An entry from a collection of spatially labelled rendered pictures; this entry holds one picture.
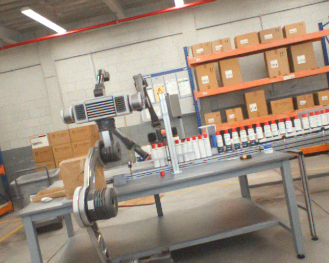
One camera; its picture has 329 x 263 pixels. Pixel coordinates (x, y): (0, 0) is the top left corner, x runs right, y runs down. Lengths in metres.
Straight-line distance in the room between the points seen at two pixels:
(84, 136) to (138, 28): 2.77
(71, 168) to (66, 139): 3.79
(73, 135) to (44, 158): 0.67
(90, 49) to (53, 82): 1.11
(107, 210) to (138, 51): 5.87
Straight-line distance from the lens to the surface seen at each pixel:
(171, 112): 2.77
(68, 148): 6.34
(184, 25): 7.51
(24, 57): 8.38
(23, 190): 5.06
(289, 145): 3.21
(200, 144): 2.97
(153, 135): 3.18
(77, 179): 2.56
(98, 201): 1.96
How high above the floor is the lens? 1.33
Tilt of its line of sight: 3 degrees down
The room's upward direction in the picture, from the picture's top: 11 degrees counter-clockwise
